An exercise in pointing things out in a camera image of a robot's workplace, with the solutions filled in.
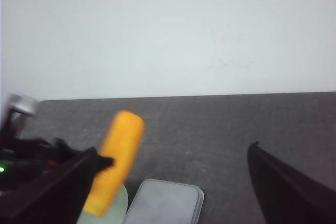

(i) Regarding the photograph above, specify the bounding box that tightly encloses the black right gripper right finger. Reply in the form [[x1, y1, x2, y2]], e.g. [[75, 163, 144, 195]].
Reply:
[[247, 143, 335, 223]]

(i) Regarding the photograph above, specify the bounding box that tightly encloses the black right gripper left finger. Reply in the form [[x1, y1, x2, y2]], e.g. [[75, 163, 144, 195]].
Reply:
[[1, 147, 98, 223]]

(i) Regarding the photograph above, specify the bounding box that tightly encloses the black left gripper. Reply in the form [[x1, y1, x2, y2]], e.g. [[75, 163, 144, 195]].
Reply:
[[1, 138, 114, 195]]

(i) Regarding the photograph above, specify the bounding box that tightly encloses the yellow corn cob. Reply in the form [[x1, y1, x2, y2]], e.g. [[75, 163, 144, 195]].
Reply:
[[83, 111, 145, 217]]

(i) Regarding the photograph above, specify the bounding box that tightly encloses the green round plate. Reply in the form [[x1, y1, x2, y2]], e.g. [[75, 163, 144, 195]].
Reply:
[[77, 185, 128, 224]]

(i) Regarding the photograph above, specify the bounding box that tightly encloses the silver digital kitchen scale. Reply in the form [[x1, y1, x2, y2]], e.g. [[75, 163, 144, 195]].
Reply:
[[123, 179, 204, 224]]

